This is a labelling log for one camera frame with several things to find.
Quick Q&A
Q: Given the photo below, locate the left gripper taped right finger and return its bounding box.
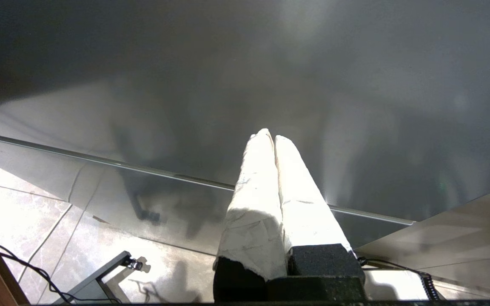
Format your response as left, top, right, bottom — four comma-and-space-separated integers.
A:
274, 135, 365, 281

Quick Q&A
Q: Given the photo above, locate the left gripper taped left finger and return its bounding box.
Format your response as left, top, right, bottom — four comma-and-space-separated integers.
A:
213, 128, 289, 302

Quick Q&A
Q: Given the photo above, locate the small black caster wheel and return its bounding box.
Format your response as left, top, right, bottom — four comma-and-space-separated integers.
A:
122, 258, 144, 272

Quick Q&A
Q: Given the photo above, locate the stainless steel refrigerator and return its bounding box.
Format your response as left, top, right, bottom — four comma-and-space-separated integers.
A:
0, 0, 490, 255

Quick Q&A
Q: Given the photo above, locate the white cabinet side panel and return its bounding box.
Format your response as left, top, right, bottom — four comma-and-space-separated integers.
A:
355, 183, 490, 296

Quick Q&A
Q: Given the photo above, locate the grey metal stand leg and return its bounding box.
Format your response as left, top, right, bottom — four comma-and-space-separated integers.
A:
53, 251, 133, 304

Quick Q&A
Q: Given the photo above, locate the black coiled cable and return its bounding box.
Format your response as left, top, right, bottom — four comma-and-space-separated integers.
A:
357, 256, 442, 301

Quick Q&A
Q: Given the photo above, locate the thin black floor cable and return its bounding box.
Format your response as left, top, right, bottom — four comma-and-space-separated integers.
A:
0, 243, 122, 304

